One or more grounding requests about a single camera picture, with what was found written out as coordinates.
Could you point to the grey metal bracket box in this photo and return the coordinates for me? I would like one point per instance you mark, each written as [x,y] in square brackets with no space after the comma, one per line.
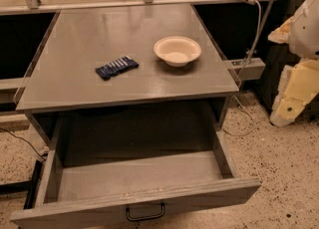
[250,71]

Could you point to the grey top drawer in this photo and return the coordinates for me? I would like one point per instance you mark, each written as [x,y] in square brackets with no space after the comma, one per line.
[97,168]

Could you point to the dark blue snack packet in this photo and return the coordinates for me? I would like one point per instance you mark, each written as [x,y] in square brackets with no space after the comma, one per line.
[116,67]

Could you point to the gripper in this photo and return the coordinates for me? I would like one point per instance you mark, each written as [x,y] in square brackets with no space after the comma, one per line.
[306,29]

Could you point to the black drawer handle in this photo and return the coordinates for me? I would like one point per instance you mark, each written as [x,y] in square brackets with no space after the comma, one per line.
[145,212]

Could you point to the dark cabinet at right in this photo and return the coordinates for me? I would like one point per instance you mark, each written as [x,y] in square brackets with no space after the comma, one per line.
[282,40]

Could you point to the white paper bowl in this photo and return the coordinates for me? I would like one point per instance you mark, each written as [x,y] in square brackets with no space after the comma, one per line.
[177,51]

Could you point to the grey shelf rail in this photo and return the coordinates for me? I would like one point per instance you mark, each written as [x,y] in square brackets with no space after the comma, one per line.
[75,4]

